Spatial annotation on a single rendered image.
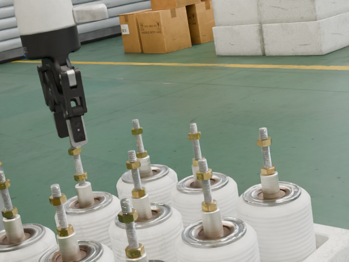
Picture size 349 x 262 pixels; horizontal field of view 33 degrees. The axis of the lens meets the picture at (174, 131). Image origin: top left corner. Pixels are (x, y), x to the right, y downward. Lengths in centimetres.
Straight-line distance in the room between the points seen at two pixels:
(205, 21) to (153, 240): 389
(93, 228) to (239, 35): 287
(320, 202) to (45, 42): 80
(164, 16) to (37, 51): 356
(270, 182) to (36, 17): 36
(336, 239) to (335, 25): 259
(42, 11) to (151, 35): 367
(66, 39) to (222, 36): 297
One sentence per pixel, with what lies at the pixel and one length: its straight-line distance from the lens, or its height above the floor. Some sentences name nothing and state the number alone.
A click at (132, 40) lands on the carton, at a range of 469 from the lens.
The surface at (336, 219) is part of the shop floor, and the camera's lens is 129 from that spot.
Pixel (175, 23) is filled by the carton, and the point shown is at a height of 20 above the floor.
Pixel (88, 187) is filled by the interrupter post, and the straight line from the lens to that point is 85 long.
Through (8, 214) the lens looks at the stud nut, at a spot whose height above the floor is 29.
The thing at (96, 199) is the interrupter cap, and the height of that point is 25.
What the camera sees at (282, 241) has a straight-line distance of 75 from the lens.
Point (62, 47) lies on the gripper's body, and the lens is 78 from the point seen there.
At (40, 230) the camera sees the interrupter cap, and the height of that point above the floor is 25.
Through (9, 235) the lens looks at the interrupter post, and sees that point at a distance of 80.
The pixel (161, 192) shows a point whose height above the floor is 23.
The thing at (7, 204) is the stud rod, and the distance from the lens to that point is 79.
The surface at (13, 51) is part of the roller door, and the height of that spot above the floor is 9.
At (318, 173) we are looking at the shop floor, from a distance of 155.
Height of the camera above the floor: 54
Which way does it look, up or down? 15 degrees down
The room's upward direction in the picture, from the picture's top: 10 degrees counter-clockwise
